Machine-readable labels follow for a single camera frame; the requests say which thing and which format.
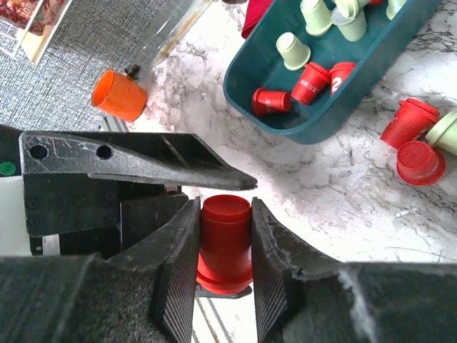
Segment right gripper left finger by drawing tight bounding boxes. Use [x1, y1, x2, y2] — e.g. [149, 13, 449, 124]
[108, 197, 201, 342]

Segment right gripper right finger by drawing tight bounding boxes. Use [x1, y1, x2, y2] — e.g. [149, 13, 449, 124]
[251, 197, 342, 342]

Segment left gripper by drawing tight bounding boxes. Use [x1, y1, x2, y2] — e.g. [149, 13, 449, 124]
[1, 126, 257, 257]

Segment red coffee capsule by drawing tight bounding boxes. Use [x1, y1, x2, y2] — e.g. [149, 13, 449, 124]
[251, 88, 291, 117]
[329, 61, 356, 96]
[291, 62, 331, 106]
[196, 194, 253, 295]

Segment teal storage basket tray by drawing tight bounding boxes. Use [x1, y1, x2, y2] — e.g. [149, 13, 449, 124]
[224, 1, 440, 144]

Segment green coffee capsule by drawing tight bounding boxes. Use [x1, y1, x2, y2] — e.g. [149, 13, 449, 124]
[276, 32, 311, 71]
[300, 0, 333, 36]

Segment red cloth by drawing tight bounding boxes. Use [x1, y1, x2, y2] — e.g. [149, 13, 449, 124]
[241, 0, 273, 39]

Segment orange plastic cup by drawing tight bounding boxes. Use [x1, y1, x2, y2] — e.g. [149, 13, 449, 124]
[91, 70, 147, 121]

